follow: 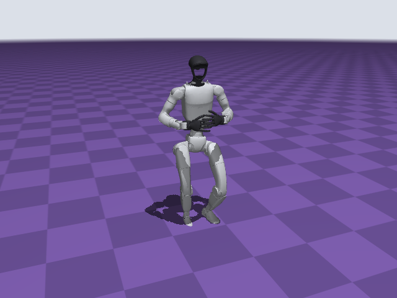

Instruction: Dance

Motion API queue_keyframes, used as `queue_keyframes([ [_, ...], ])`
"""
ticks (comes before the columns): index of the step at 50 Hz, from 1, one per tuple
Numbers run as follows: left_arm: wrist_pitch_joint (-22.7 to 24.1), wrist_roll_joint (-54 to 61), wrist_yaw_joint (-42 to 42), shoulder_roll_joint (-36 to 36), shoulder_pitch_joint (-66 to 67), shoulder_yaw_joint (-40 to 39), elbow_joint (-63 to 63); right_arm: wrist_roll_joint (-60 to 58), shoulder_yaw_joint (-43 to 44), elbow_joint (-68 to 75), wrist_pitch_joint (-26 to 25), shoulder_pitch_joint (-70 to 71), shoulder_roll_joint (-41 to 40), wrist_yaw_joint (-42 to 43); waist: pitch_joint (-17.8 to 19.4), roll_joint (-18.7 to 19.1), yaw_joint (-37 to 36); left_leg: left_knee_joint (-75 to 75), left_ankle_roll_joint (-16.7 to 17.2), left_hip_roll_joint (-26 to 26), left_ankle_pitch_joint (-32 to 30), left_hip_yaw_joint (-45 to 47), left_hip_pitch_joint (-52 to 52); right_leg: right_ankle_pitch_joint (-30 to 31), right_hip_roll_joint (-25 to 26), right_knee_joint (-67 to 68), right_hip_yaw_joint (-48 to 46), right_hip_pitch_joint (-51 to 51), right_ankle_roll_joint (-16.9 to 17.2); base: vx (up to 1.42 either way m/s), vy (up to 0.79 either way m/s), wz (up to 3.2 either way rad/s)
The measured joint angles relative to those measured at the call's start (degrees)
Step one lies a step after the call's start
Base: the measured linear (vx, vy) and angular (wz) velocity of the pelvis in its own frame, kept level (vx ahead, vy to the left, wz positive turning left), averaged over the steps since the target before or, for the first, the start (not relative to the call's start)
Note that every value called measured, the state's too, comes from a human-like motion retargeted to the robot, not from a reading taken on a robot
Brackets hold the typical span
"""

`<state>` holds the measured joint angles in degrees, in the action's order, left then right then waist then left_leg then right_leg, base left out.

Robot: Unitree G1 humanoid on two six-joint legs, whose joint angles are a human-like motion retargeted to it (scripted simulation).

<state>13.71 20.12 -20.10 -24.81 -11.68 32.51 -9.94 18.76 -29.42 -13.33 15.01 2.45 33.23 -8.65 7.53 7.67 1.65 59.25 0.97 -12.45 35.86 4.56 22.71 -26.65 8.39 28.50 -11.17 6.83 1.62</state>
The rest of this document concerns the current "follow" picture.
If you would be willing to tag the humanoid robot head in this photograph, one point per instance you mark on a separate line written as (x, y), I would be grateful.
(197, 62)

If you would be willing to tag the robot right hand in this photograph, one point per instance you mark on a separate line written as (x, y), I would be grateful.
(196, 124)

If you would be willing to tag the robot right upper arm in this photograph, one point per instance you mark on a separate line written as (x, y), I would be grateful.
(175, 95)

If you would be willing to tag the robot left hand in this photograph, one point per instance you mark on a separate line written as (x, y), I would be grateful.
(216, 119)

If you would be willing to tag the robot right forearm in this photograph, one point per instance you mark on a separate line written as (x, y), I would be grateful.
(171, 122)

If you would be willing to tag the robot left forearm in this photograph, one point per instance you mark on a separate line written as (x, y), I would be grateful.
(229, 116)

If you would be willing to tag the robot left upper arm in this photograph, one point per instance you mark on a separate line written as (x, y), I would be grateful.
(221, 98)

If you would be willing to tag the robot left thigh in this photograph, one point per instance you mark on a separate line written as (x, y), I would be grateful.
(217, 164)

